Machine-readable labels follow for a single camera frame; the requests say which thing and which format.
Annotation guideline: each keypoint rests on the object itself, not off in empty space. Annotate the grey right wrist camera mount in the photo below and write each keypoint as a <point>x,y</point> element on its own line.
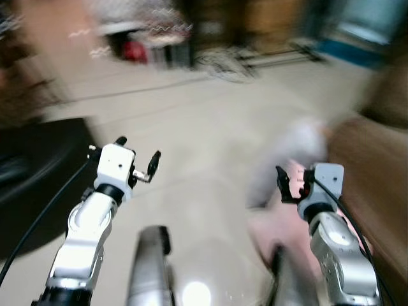
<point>324,182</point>

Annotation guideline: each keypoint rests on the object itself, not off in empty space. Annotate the silver left robot leg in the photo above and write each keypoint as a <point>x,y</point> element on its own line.
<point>150,268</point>

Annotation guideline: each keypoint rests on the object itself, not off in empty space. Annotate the silver robot leg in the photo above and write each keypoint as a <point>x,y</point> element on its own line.
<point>290,284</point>
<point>150,268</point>

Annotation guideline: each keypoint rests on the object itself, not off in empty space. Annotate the black seat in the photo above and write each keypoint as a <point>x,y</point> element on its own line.
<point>38,172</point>

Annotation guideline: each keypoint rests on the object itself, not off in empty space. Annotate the brown sofa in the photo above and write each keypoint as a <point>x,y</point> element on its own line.
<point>376,178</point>

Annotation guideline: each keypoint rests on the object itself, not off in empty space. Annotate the red object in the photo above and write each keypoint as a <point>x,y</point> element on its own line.
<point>134,51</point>

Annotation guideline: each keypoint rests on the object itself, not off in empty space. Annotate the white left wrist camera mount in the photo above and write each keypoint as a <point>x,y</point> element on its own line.
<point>115,164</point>

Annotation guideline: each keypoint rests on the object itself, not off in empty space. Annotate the grey pillow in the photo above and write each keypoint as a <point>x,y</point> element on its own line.
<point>290,153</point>

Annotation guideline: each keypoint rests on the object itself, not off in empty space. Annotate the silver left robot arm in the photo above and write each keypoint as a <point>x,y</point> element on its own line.
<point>86,233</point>

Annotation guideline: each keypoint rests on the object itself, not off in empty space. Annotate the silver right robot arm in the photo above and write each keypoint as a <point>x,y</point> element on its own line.
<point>341,255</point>

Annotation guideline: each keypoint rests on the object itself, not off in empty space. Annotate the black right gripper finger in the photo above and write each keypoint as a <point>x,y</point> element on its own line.
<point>282,183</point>

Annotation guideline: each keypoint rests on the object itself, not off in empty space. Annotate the brown wooden cabinet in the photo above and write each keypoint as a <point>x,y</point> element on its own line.
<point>274,19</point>

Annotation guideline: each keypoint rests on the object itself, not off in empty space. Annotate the silver right robot leg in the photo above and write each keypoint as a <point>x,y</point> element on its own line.
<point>290,284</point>

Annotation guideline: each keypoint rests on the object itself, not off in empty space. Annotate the blue mat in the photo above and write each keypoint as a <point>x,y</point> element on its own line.
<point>354,54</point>

